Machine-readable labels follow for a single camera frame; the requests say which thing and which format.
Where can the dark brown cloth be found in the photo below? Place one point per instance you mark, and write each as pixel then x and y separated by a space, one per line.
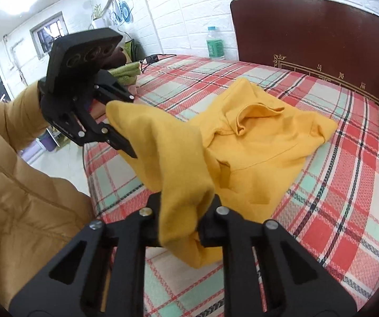
pixel 116 57

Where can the green towel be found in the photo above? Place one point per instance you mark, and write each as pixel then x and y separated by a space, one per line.
pixel 125 72

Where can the green label water bottle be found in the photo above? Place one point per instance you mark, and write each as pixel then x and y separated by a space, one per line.
pixel 215 48

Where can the window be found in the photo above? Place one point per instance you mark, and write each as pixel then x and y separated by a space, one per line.
pixel 49 31

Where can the red plaid blanket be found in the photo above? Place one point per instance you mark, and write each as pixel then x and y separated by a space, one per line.
pixel 341 188

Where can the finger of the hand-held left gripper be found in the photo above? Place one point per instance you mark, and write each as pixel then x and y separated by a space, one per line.
pixel 110 135
pixel 115 87

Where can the potted plant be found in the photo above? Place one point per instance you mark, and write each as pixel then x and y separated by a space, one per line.
pixel 99 19

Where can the blue white wall sticker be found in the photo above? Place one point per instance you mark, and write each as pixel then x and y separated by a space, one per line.
pixel 121 6

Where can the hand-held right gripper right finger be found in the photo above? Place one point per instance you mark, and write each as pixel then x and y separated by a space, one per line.
pixel 214 229

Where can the yellow t-shirt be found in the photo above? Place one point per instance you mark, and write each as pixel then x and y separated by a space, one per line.
pixel 258 138

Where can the dark brown wooden headboard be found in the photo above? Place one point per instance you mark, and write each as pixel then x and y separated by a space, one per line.
pixel 308 33

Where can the purple plastic bin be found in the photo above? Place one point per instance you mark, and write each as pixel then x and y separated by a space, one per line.
pixel 40 145

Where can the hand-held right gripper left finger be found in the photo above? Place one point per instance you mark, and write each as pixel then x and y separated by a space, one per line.
pixel 143 228

